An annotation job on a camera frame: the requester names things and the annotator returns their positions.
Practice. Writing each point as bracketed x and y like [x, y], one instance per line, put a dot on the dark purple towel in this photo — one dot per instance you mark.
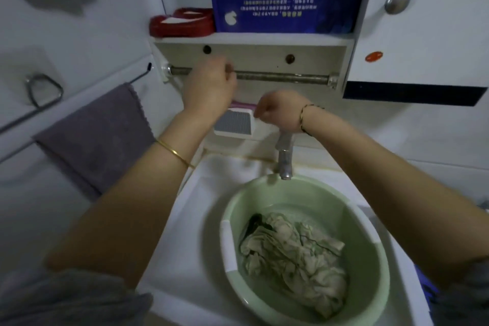
[95, 138]

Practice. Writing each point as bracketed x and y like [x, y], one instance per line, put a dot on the person's left forearm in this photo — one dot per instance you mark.
[130, 207]

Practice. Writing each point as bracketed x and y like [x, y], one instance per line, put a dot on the white wall cabinet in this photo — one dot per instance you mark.
[420, 50]

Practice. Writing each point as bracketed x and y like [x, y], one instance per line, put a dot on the gold bangle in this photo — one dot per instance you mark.
[174, 152]

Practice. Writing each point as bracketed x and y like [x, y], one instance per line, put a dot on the light green plastic basin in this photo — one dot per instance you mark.
[359, 245]

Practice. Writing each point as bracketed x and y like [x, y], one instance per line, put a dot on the green and pink scrub brush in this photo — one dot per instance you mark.
[244, 105]

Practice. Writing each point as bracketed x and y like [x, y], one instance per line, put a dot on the red soap dish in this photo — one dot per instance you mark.
[179, 31]

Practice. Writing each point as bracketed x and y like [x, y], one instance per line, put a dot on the white wall box grey ribbed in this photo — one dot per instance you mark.
[233, 123]

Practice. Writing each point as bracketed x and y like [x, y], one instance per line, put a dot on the person's left hand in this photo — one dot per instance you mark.
[206, 89]

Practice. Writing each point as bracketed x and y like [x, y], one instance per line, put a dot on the metal faucet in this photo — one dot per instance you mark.
[284, 161]

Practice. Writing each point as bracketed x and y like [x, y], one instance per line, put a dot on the person's right forearm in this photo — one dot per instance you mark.
[401, 192]

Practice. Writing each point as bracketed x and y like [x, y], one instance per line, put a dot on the cream leaf-patterned clothes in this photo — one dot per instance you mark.
[290, 261]

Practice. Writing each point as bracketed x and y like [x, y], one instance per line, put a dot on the round metal cabinet knob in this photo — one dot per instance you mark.
[397, 1]

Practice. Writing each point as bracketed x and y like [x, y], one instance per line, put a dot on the red oval sticker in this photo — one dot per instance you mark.
[374, 56]

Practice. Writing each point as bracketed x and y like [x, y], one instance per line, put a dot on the person's right hand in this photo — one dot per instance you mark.
[280, 112]

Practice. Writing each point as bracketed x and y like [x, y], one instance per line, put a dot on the white ceramic sink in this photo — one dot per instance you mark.
[191, 241]

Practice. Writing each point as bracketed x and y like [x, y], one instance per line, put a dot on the rusty metal towel bar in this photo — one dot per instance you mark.
[282, 77]

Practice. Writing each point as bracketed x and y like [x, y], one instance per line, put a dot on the metal towel rail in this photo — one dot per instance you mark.
[139, 76]

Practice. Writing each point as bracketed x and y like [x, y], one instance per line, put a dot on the person's grey patterned shirt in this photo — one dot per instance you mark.
[57, 299]

